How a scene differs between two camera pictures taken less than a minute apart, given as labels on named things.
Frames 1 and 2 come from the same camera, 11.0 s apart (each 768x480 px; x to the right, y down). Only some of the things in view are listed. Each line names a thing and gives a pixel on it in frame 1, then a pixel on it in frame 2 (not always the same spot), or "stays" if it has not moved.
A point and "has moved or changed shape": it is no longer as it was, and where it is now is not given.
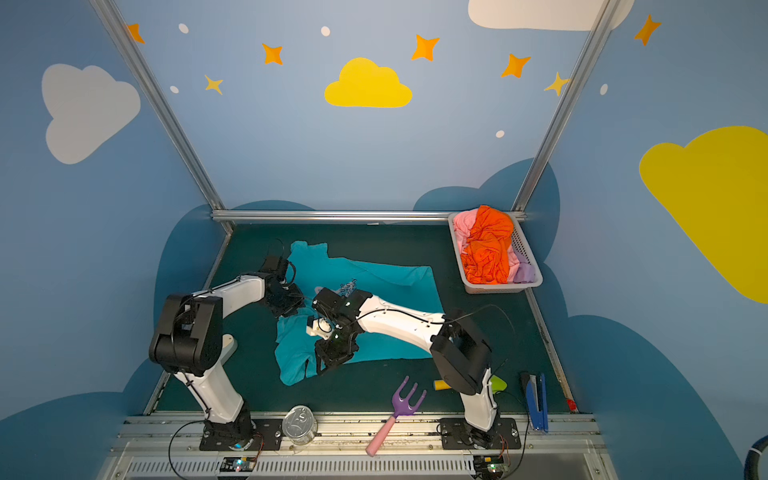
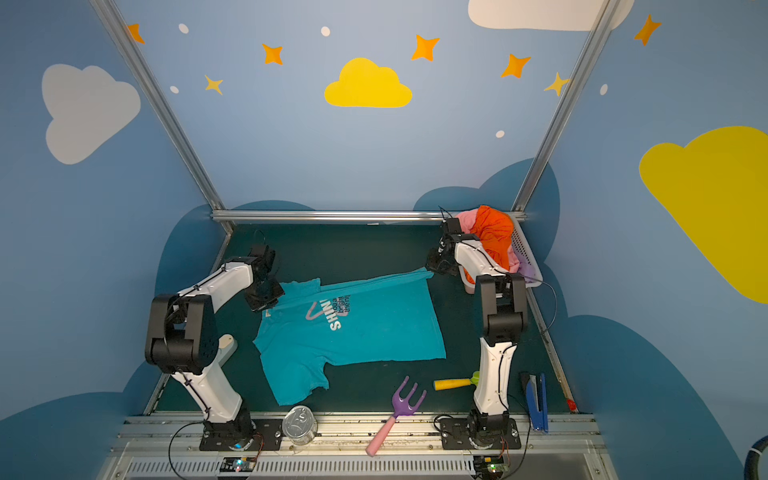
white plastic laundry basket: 525,255 stays
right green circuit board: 490,466 stays
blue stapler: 536,394 stays
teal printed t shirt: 407,287 has moved or changed shape
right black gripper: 330,350 to 439,260
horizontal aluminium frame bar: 338,216 stays
